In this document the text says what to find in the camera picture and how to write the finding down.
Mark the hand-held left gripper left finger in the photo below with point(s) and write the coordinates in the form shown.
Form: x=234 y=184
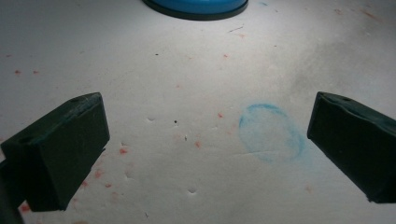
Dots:
x=59 y=155

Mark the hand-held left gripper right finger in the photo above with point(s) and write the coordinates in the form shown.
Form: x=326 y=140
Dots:
x=358 y=146

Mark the blue round container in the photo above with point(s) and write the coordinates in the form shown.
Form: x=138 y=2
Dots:
x=199 y=6

